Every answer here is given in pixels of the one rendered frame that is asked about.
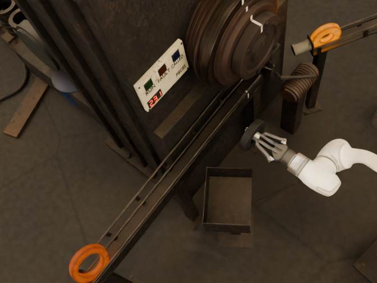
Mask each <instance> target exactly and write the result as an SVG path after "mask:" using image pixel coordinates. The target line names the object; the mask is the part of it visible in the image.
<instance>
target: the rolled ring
mask: <svg viewBox="0 0 377 283"><path fill-rule="evenodd" d="M95 253H97V254H100V260H99V263H98V264H97V266H96V267H95V268H94V269H93V270H91V271H90V272H87V273H79V265H80V263H81V262H82V260H83V259H84V258H86V257H87V256H89V255H91V254H95ZM108 262H109V254H108V252H107V250H106V249H105V248H104V247H103V246H102V245H99V244H89V245H87V246H85V247H83V248H81V249H80V250H79V251H77V252H76V253H75V255H74V256H73V257H72V259H71V261H70V265H69V273H70V275H71V276H72V278H73V279H74V280H75V281H76V282H79V283H88V282H91V281H93V280H94V279H95V278H96V277H97V275H98V274H99V273H100V271H101V270H102V269H103V268H104V266H105V265H106V264H107V263H108Z"/></svg>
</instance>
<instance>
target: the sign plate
mask: <svg viewBox="0 0 377 283"><path fill-rule="evenodd" d="M178 50H179V53H180V56H179V58H178V59H177V60H176V61H175V62H174V61H173V57H172V56H173V55H174V54H175V53H176V52H177V51H178ZM164 65H165V66H166V69H167V70H166V72H165V73H164V74H163V75H162V76H160V74H159V70H160V69H161V68H162V67H163V66H164ZM188 68H189V66H188V63H187V58H186V54H185V50H184V47H183V42H182V40H180V39H177V40H176V41H175V42H174V43H173V44H172V45H171V46H170V48H169V49H168V50H167V51H166V52H165V53H164V54H163V55H162V56H161V57H160V58H159V59H158V60H157V61H156V63H155V64H153V65H152V67H151V68H150V69H148V70H147V72H146V73H145V74H144V75H143V76H142V77H141V78H140V79H139V80H138V81H137V82H136V83H135V84H134V88H135V90H136V92H137V94H138V96H139V98H140V101H141V103H142V105H143V107H144V109H145V110H146V111H148V112H149V111H150V110H151V109H152V107H153V106H154V105H155V104H156V103H157V102H158V101H159V100H160V99H161V97H162V96H164V95H165V93H166V92H167V91H168V90H169V89H170V88H171V87H172V85H173V84H174V83H175V82H176V81H177V80H178V79H179V78H180V77H181V76H182V75H183V74H184V73H185V72H186V70H187V69H188ZM150 79H151V80H152V82H153V86H152V87H151V88H150V89H149V90H148V91H146V88H145V84H146V83H147V82H148V81H149V80H150ZM160 92H161V94H160ZM155 96H157V99H156V100H155V98H156V97H155ZM154 97H155V98H154ZM152 100H153V102H152ZM155 101H156V102H155ZM150 104H151V106H150Z"/></svg>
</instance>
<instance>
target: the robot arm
mask: <svg viewBox="0 0 377 283"><path fill-rule="evenodd" d="M260 139H262V140H263V141H265V142H266V143H268V144H269V145H271V146H272V147H270V146H269V145H267V144H266V143H264V142H263V141H261V140H260ZM270 139H272V140H275V141H277V142H280V143H282V144H277V143H275V142H273V141H271V140H270ZM252 140H254V141H255V142H256V144H255V146H256V148H257V149H258V150H259V151H260V152H261V153H262V155H263V156H264V157H265V158H266V159H267V161H268V163H270V162H271V161H277V162H279V163H281V164H282V165H283V166H285V167H288V168H287V170H288V171H289V172H291V173H292V174H294V175H295V176H296V177H298V178H299V179H300V180H301V181H302V182H303V183H304V184H305V185H307V186H308V187H309V188H311V189H312V190H314V191H316V192H318V193H320V194H322V195H325V196H328V197H329V196H331V195H333V194H334V193H335V192H336V191H337V190H338V188H339V187H340V185H341V181H340V179H339V178H338V176H337V175H336V174H335V173H336V172H339V171H342V170H345V169H347V168H350V167H351V166H352V165H353V164H354V163H363V164H365V165H367V166H368V167H370V168H371V169H373V170H374V171H376V172H377V155H376V154H374V153H372V152H369V151H367V150H363V149H355V148H351V146H350V145H349V144H348V142H347V141H345V140H343V139H334V140H332V141H330V142H329V143H328V144H326V145H325V146H324V147H323V148H322V150H321V151H320V152H319V153H318V155H317V156H316V158H315V159H314V160H313V161H312V160H310V159H309V158H307V157H305V156H304V155H303V154H301V153H297V154H296V152H295V151H294V150H292V149H291V148H289V147H288V146H287V145H286V140H287V139H286V138H280V137H278V136H275V135H272V134H270V133H267V132H265V133H263V134H260V133H259V132H257V133H256V134H255V135H254V137H253V138H252ZM262 147H263V148H265V149H266V150H268V151H269V152H270V153H271V154H272V156H273V157H271V156H269V155H268V154H267V152H266V151H265V150H264V149H263V148H262Z"/></svg>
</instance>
